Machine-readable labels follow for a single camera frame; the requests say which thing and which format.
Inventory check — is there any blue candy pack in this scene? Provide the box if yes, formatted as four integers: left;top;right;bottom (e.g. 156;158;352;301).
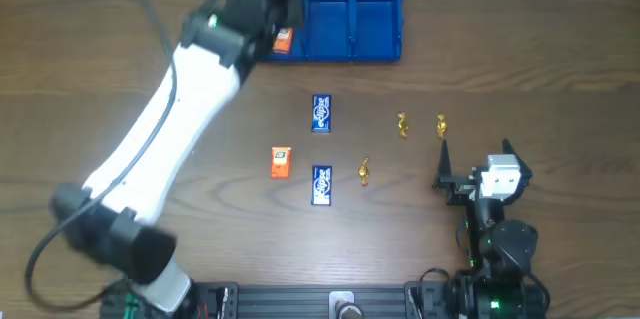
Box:
311;93;332;134
310;164;333;207

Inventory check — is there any orange candy box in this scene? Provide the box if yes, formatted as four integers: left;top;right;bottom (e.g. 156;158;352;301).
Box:
270;146;293;180
272;27;295;55

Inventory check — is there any blue tray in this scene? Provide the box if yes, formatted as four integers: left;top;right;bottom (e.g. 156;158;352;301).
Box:
257;0;404;64

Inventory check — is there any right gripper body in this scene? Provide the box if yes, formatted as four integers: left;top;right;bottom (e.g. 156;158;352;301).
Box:
446;168;526;206

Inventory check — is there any mounting rail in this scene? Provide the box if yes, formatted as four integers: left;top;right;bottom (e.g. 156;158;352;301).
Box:
99;281;546;319

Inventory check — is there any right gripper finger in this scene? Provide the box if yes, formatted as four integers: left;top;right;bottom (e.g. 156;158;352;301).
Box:
432;138;454;190
501;138;534;190

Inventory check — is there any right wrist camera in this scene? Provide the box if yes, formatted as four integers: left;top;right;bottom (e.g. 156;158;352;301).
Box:
479;153;522;200

